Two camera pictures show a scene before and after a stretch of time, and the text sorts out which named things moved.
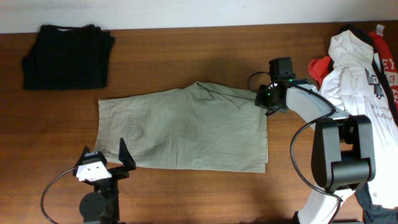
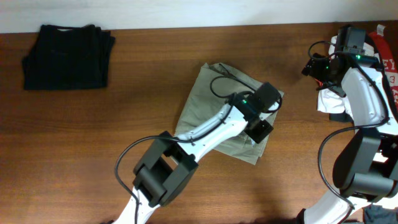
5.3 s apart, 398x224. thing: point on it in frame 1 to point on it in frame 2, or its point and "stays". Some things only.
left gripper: x=124 y=157 to x=257 y=128
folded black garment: x=68 y=56 stays
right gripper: x=260 y=98 to x=315 y=71
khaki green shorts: x=197 y=126 to x=215 y=85
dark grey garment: x=375 y=213 stays
